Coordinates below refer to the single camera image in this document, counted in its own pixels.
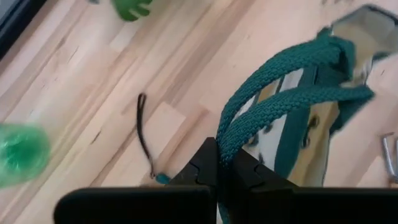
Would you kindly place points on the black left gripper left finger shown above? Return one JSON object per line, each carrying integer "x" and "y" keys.
{"x": 140, "y": 205}

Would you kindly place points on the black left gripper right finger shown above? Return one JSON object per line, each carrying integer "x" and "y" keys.
{"x": 311, "y": 205}

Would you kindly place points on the green translucent spray bottle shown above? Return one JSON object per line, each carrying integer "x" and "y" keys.
{"x": 21, "y": 155}

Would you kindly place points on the green artificial plant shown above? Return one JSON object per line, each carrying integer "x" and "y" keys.
{"x": 127, "y": 11}

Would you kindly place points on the black aluminium table frame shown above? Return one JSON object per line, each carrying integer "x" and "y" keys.
{"x": 12, "y": 31}

